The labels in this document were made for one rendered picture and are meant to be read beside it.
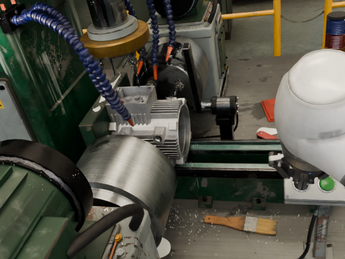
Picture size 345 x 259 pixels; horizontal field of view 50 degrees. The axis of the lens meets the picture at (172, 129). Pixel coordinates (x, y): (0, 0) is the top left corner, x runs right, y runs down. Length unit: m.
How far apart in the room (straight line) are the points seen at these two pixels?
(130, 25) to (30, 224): 0.59
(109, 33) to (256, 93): 0.89
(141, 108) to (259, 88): 0.79
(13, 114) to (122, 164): 0.36
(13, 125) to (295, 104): 0.80
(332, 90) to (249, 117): 1.11
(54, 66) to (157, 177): 0.46
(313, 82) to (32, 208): 0.37
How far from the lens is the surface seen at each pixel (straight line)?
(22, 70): 0.97
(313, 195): 0.84
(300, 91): 0.41
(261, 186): 1.11
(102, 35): 0.94
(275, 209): 1.14
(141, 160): 0.82
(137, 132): 1.05
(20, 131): 1.07
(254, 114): 1.53
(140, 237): 0.66
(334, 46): 1.26
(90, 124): 0.99
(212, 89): 1.51
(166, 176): 0.86
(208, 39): 1.42
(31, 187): 0.54
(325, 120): 0.41
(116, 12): 0.95
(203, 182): 1.13
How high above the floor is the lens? 1.65
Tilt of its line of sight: 34 degrees down
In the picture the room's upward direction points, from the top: 12 degrees counter-clockwise
